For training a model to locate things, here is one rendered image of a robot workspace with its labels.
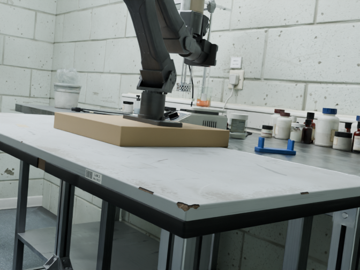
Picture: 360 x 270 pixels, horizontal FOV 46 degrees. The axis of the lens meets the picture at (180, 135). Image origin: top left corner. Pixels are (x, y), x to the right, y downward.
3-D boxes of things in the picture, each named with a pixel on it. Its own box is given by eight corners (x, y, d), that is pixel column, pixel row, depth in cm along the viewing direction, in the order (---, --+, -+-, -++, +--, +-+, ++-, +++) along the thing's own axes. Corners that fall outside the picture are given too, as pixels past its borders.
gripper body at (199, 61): (188, 43, 133) (178, 38, 126) (219, 45, 128) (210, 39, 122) (186, 65, 133) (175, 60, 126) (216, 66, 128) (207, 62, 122)
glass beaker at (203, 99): (214, 110, 138) (216, 85, 137) (199, 109, 136) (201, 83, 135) (205, 109, 143) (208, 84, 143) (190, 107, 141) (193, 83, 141)
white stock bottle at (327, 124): (314, 145, 143) (320, 106, 142) (313, 144, 150) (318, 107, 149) (337, 148, 141) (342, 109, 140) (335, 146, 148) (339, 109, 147)
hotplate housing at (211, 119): (166, 134, 129) (169, 107, 128) (154, 129, 141) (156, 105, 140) (232, 139, 136) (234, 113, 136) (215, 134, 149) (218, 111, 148)
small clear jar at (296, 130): (304, 142, 155) (306, 124, 155) (307, 143, 150) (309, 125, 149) (288, 140, 156) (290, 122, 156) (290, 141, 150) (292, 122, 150)
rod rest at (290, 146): (259, 152, 105) (260, 137, 105) (253, 150, 108) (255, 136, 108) (296, 155, 107) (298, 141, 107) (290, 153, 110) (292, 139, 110)
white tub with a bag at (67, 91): (67, 109, 210) (71, 66, 208) (45, 106, 216) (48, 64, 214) (85, 110, 223) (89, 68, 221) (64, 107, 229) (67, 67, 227)
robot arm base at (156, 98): (147, 90, 118) (124, 88, 115) (187, 94, 102) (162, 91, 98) (144, 119, 119) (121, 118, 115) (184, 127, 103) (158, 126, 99)
